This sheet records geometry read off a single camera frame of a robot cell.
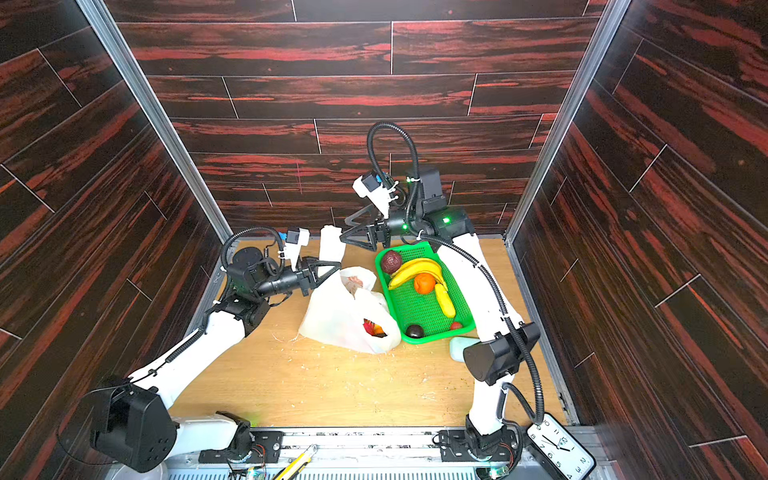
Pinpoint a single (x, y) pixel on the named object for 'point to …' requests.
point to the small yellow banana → (445, 300)
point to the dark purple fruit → (414, 331)
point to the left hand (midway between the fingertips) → (340, 269)
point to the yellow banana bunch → (423, 265)
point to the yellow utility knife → (297, 464)
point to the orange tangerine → (424, 283)
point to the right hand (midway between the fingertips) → (349, 226)
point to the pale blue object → (457, 346)
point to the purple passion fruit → (391, 261)
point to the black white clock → (561, 449)
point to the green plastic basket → (410, 307)
